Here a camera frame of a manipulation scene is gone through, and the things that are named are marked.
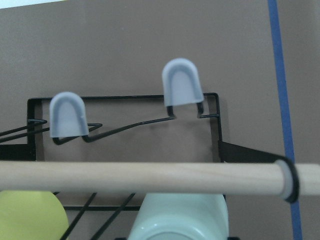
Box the yellow cup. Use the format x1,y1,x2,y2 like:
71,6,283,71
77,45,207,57
0,190,69,240

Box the light green cup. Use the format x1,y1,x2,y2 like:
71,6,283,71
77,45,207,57
128,193,230,240

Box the black wire cup rack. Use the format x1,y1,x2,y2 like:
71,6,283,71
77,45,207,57
0,57,300,240

